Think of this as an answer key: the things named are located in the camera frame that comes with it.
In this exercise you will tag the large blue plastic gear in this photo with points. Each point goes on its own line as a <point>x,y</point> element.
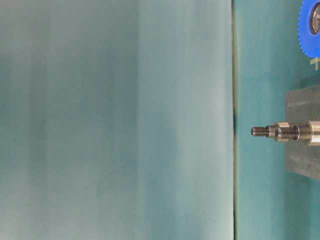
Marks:
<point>309,28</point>

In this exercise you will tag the far threaded steel shaft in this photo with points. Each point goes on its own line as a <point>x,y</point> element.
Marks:
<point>269,130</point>

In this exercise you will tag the threaded steel shaft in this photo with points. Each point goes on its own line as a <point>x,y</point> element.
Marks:
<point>269,130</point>
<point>307,132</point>

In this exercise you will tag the near threaded steel shaft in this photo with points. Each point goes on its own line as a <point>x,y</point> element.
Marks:
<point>307,132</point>

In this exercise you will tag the metal base plate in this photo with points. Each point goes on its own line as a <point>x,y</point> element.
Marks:
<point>303,105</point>

